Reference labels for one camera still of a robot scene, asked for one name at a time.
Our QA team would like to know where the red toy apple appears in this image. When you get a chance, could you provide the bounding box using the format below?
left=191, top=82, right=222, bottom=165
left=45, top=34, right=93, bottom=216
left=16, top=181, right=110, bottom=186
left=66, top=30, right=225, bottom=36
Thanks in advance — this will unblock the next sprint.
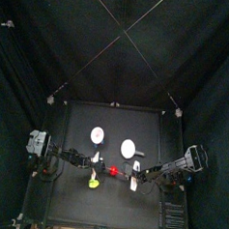
left=108, top=164, right=120, bottom=178

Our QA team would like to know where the green toy fruit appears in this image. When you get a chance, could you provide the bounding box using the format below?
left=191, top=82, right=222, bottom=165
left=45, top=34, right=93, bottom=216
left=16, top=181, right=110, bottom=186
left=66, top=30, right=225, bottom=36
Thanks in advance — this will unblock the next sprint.
left=87, top=178, right=100, bottom=190

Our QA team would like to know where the red ribbed cup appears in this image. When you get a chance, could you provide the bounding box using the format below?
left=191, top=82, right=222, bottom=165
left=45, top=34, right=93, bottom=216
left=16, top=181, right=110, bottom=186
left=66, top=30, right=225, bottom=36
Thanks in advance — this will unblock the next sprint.
left=89, top=126, right=106, bottom=145

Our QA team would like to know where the white text label sticker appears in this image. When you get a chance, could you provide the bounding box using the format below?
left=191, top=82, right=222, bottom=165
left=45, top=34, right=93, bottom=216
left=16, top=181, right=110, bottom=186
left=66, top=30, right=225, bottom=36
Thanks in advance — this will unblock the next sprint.
left=160, top=201, right=187, bottom=229

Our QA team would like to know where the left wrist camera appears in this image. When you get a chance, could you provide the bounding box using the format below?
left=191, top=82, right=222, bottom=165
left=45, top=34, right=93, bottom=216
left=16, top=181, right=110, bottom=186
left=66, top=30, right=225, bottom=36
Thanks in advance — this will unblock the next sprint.
left=93, top=159, right=106, bottom=174

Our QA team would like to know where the white pan grey handle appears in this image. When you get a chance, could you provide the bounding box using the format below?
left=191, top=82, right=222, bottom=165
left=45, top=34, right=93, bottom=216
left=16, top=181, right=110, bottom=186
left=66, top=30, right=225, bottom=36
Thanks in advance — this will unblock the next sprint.
left=119, top=138, right=148, bottom=161

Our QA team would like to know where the grey frame corner bracket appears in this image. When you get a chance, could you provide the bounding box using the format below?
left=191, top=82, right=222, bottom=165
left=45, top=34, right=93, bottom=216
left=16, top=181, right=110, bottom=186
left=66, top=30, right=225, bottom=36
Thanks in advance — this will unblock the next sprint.
left=45, top=95, right=56, bottom=105
left=174, top=107, right=184, bottom=118
left=0, top=19, right=15, bottom=29

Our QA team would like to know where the thin diagonal cord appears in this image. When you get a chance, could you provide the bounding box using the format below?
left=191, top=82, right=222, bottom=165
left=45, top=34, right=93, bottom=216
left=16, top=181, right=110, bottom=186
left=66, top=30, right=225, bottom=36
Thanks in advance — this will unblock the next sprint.
left=81, top=0, right=187, bottom=109
left=51, top=0, right=170, bottom=105

